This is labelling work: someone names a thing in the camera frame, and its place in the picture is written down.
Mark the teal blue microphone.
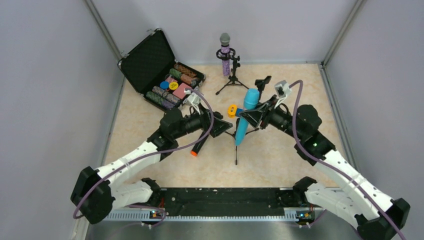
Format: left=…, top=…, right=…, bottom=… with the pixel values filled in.
left=235, top=88, right=260, bottom=147

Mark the black tripod mic stand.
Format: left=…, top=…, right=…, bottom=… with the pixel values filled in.
left=225, top=118, right=259, bottom=166

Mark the purple glitter microphone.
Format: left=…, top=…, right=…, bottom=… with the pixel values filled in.
left=219, top=32, right=231, bottom=77

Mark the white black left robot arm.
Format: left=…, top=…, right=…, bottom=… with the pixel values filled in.
left=70, top=108, right=233, bottom=225

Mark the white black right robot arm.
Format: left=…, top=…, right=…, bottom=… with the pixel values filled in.
left=240, top=97, right=411, bottom=240

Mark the black round base stand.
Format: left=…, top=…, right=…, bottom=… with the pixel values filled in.
left=250, top=75, right=272, bottom=109

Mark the black orange-tipped microphone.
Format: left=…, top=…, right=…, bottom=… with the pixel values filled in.
left=190, top=111, right=223, bottom=157

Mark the yellow toy traffic light block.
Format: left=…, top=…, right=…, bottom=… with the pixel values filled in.
left=227, top=104, right=238, bottom=118

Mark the red card deck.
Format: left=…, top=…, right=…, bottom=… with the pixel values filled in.
left=172, top=83, right=191, bottom=100

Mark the blue tan chip stack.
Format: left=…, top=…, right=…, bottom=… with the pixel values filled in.
left=152, top=86, right=182, bottom=105

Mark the purple chip stack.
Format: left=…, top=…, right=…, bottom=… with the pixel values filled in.
left=145, top=91, right=175, bottom=110

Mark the yellow big blind button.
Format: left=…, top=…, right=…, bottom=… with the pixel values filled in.
left=168, top=81, right=179, bottom=91

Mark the red tan chip stack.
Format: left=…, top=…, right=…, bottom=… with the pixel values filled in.
left=169, top=63, right=200, bottom=87

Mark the blue dealer button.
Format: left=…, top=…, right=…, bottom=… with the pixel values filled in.
left=159, top=81, right=170, bottom=91

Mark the black poker chip case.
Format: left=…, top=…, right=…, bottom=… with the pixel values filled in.
left=118, top=28, right=206, bottom=111

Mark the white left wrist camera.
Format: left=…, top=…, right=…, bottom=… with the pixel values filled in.
left=183, top=88, right=202, bottom=114

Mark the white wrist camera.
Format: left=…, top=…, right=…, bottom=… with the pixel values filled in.
left=274, top=80, right=292, bottom=107
left=183, top=88, right=202, bottom=114

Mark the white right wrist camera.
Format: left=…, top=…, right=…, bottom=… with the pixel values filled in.
left=274, top=80, right=292, bottom=107

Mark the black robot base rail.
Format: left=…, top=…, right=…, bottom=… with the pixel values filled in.
left=144, top=187, right=318, bottom=217

